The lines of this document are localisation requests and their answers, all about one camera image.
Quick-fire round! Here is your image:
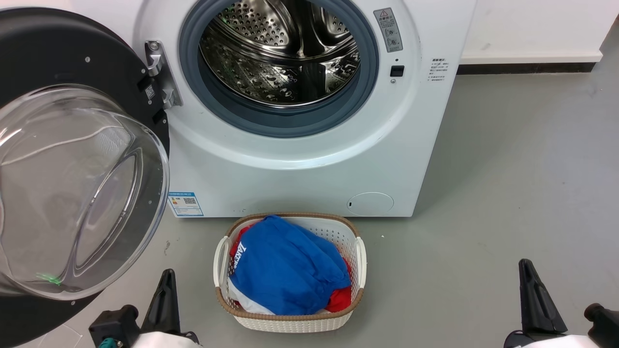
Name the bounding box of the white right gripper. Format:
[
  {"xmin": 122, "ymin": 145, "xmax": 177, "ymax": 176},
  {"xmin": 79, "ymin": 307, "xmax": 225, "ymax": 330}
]
[{"xmin": 503, "ymin": 259, "xmax": 601, "ymax": 348}]

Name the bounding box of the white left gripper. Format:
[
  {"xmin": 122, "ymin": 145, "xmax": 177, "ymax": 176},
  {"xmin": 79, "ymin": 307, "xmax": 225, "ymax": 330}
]
[{"xmin": 127, "ymin": 269, "xmax": 202, "ymax": 348}]

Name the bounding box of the washer door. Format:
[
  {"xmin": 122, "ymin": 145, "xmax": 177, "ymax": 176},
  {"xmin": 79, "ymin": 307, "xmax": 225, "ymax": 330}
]
[{"xmin": 0, "ymin": 7, "xmax": 171, "ymax": 348}]

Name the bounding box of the white front-load washing machine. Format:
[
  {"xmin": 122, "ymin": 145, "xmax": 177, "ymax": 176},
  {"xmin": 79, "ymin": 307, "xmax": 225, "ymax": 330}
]
[{"xmin": 80, "ymin": 0, "xmax": 477, "ymax": 218}]

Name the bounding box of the metal door hinge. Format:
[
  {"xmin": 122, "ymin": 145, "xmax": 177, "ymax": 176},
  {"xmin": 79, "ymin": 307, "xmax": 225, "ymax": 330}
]
[{"xmin": 144, "ymin": 41, "xmax": 183, "ymax": 110}]

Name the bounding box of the steel washing machine drum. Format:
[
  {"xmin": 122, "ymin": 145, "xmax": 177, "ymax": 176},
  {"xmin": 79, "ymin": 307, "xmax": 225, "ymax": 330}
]
[{"xmin": 199, "ymin": 0, "xmax": 361, "ymax": 108}]

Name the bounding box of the white garment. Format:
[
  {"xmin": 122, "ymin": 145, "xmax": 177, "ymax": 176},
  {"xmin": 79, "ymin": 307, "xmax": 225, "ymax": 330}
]
[{"xmin": 227, "ymin": 278, "xmax": 277, "ymax": 316}]

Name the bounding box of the blue energy label sticker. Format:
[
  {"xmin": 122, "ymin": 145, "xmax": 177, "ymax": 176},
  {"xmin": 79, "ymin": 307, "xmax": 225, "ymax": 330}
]
[{"xmin": 167, "ymin": 191, "xmax": 205, "ymax": 218}]

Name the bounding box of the white woven laundry basket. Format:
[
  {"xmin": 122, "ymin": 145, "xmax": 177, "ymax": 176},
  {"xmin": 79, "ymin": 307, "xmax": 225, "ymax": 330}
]
[{"xmin": 213, "ymin": 212, "xmax": 368, "ymax": 334}]

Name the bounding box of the blue garment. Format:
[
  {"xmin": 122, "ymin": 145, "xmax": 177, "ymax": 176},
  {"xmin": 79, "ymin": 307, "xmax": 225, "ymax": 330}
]
[{"xmin": 227, "ymin": 215, "xmax": 352, "ymax": 316}]

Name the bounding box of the red garment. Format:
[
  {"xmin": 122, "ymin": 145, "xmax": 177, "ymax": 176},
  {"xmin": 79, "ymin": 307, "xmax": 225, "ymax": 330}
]
[{"xmin": 229, "ymin": 224, "xmax": 353, "ymax": 314}]

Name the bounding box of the round white filter cover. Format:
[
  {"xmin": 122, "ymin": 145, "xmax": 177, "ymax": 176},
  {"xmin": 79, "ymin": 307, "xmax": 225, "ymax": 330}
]
[{"xmin": 346, "ymin": 192, "xmax": 395, "ymax": 217}]

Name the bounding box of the black baseboard strip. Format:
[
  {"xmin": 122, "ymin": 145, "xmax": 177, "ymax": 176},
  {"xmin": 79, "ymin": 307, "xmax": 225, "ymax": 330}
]
[{"xmin": 457, "ymin": 62, "xmax": 597, "ymax": 75}]

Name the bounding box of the grey warning sticker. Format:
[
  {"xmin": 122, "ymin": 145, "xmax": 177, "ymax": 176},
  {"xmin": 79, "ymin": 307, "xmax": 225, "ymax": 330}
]
[{"xmin": 373, "ymin": 7, "xmax": 403, "ymax": 53}]

